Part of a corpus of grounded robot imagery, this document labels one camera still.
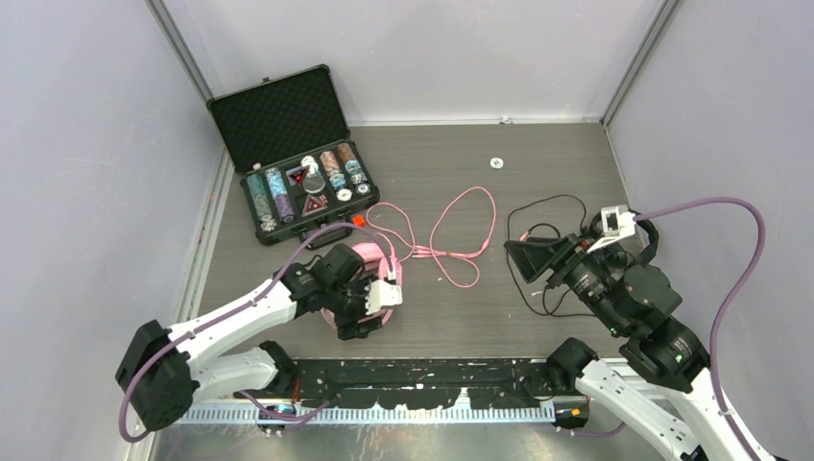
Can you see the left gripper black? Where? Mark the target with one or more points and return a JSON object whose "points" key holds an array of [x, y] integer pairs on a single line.
{"points": [[349, 326]]}

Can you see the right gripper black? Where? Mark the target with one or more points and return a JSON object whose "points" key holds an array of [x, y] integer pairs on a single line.
{"points": [[532, 254]]}

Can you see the pink headphones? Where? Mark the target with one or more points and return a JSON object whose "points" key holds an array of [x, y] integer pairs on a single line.
{"points": [[376, 264]]}

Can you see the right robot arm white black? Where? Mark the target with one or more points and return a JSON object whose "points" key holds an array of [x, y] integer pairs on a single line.
{"points": [[668, 355]]}

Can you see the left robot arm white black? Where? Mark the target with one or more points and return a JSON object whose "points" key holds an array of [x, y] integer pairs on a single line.
{"points": [[166, 370]]}

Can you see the black headphones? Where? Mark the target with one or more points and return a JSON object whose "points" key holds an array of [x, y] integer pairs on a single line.
{"points": [[639, 249]]}

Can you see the black poker chip case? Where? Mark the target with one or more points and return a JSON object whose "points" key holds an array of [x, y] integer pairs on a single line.
{"points": [[290, 144]]}

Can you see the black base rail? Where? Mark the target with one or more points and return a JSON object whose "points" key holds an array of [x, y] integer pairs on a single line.
{"points": [[424, 384]]}

